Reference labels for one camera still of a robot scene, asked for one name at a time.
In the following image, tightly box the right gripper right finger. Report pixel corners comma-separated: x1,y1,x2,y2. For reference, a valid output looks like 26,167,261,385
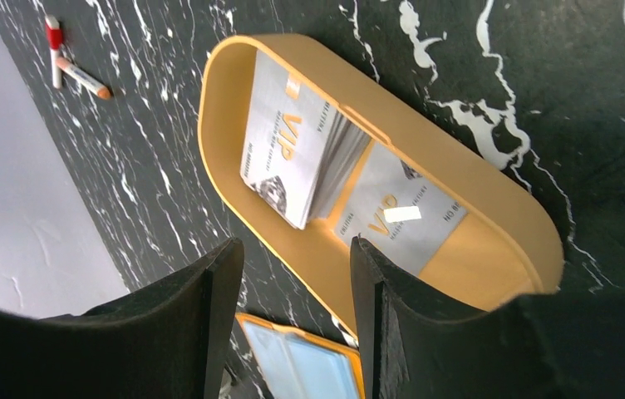
350,238,625,398

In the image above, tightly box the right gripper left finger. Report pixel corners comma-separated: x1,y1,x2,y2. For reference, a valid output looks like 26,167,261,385
0,238,244,398

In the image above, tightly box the loose silver VIP card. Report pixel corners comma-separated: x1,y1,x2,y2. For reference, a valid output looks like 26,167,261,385
330,143,466,277

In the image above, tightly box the credit cards stack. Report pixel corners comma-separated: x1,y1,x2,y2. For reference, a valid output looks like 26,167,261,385
240,51,370,229

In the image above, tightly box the tan oval tray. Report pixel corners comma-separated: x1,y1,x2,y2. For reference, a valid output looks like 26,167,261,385
198,34,563,335

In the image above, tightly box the white marker pen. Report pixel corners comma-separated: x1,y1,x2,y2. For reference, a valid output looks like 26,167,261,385
55,57,112,100

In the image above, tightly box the red capped marker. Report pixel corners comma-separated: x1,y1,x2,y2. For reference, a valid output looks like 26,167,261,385
44,14,63,89

